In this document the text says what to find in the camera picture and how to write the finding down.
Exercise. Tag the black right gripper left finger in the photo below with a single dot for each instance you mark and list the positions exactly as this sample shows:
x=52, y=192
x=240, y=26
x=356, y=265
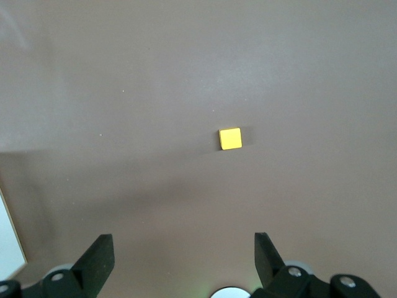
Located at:
x=93, y=267

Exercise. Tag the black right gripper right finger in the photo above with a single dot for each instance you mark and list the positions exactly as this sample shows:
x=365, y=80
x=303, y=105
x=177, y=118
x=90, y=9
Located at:
x=270, y=267

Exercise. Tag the yellow cube block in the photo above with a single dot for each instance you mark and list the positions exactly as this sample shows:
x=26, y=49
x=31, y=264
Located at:
x=231, y=139

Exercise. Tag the brown table mat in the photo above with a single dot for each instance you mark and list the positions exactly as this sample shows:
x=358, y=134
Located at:
x=155, y=93

